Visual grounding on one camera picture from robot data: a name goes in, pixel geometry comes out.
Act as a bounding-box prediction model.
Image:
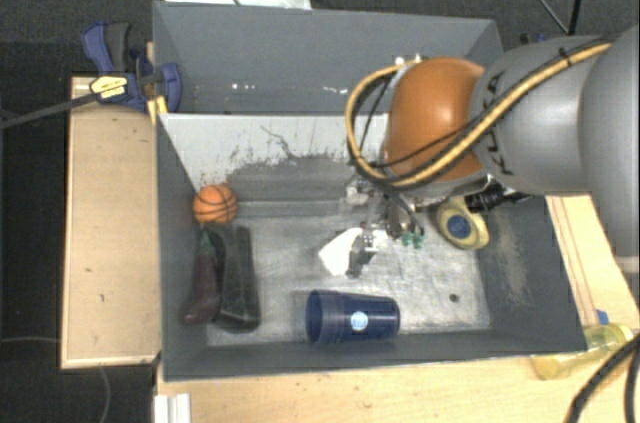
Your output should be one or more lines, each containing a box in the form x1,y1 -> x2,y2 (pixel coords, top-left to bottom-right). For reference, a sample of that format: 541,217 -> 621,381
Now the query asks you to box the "white piece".
317,229 -> 362,277

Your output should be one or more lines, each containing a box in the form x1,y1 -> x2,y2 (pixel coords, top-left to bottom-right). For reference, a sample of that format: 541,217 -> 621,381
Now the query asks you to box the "purple toy eggplant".
180,227 -> 227,327

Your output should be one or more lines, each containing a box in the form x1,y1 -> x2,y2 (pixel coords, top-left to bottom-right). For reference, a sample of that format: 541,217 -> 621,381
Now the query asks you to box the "dark blue plastic cup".
304,289 -> 402,346

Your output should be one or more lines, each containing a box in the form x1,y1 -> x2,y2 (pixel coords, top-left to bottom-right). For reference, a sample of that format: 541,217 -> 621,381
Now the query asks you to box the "black cylinder on white bracket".
462,179 -> 532,213

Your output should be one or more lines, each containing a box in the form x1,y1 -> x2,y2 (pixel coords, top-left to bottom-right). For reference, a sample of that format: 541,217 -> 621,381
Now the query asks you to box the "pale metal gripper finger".
346,232 -> 377,280

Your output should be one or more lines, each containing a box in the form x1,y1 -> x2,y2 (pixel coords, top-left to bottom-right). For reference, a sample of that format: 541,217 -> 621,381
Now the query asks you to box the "dark green flat block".
213,225 -> 263,333

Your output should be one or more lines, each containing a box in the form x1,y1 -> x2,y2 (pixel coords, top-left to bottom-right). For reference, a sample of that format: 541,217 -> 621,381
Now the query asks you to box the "grey metal bin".
151,0 -> 589,381

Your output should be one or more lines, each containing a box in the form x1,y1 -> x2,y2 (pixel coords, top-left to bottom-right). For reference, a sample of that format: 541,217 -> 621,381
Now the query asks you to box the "orange basketball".
192,183 -> 239,226

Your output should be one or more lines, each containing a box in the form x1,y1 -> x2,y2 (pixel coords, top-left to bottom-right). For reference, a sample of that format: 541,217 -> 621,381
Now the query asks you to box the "pale wood flat board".
60,75 -> 162,370

